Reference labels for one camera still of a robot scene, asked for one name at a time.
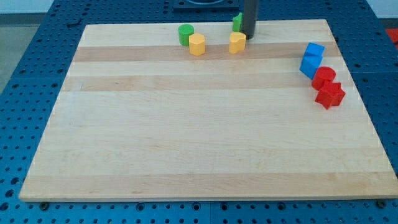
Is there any blue angled block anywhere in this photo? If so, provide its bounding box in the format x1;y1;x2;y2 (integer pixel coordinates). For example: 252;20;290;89
299;56;323;80

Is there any green cylinder block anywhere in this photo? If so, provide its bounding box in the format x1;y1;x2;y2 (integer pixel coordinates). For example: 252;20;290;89
178;24;195;46

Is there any blue cube block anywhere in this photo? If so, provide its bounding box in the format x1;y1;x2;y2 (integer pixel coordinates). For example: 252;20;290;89
303;42;325;57

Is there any red cylinder block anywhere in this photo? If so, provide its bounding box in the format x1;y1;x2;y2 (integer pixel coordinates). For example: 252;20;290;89
312;66;336;90

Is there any green block behind pusher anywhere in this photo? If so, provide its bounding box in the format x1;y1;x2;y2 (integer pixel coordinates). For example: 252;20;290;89
232;12;243;32

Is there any red star block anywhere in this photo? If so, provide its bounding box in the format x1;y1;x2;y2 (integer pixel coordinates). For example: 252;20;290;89
315;82;346;110

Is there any wooden board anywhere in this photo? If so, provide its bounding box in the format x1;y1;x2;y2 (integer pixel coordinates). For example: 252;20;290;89
19;19;397;202

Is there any yellow hexagon block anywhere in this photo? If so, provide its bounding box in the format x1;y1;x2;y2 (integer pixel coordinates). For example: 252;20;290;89
189;33;205;56

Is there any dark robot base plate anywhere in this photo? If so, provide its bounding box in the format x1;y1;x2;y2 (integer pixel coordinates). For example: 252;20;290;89
171;0;239;12

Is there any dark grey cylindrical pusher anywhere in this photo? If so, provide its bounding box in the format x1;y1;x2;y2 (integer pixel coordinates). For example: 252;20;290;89
242;0;259;39

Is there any yellow heart block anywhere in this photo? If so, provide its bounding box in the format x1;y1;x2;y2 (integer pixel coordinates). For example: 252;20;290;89
229;32;246;54

